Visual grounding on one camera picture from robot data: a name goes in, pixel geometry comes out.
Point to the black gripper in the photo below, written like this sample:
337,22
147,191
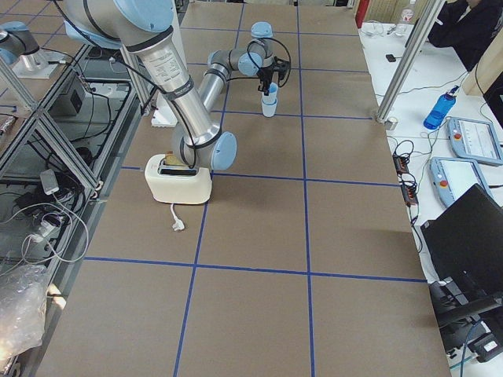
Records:
266,74

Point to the light blue cup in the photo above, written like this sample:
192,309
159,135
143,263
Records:
269,107
271,97

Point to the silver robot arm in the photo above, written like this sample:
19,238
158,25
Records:
144,29
257,60

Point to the bread slice in toaster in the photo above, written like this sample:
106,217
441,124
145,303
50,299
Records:
171,159

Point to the cream toaster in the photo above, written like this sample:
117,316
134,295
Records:
175,183

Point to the blue water bottle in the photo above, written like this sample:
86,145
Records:
441,108

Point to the brown table mat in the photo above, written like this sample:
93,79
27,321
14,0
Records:
302,263

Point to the near teach pendant tablet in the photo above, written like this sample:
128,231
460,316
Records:
452,177

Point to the teach pendant tablet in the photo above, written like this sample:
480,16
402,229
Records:
474,139
452,177

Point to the seated person in black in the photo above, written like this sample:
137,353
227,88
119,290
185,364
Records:
467,26

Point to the far teach pendant tablet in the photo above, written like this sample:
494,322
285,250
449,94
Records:
474,139

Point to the black laptop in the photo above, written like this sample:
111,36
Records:
466,240

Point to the clear plastic bag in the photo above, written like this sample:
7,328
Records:
23,309

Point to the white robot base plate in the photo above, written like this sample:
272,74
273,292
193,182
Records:
163,116

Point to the aluminium camera post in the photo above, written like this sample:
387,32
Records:
417,39

